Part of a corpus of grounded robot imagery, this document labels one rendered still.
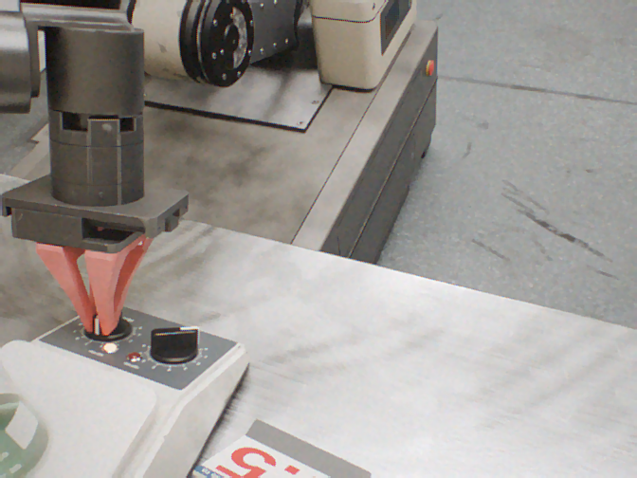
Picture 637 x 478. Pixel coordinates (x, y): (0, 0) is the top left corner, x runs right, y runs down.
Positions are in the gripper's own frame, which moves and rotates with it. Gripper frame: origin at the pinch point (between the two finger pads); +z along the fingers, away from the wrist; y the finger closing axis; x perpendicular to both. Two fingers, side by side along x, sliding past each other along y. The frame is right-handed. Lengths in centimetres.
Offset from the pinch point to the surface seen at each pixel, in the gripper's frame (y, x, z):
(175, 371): 6.4, -2.6, 1.4
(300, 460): 15.2, -2.5, 6.5
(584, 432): 33.3, 0.9, 2.8
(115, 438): 5.5, -9.5, 1.9
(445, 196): 28, 123, 21
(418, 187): 21, 126, 20
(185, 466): 8.1, -5.0, 6.7
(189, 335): 6.5, -0.3, -0.1
